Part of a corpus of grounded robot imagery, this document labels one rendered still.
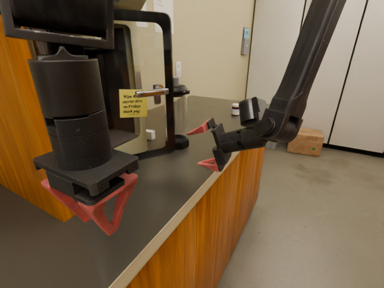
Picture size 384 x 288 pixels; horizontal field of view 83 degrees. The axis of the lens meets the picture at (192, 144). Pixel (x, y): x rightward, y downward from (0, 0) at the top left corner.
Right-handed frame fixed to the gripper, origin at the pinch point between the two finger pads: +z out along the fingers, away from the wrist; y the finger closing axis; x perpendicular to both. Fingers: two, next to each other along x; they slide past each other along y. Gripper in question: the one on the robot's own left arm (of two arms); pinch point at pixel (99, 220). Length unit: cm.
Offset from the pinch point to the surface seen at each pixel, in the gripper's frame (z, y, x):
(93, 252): 16.1, 10.5, -3.8
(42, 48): -20.2, 30.9, -14.7
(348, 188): 110, -70, -225
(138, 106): -5.8, 21.2, -31.1
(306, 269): 110, -39, -107
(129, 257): 16.1, 3.6, -6.5
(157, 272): 32.5, 5.2, -15.5
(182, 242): 33.2, 5.1, -27.4
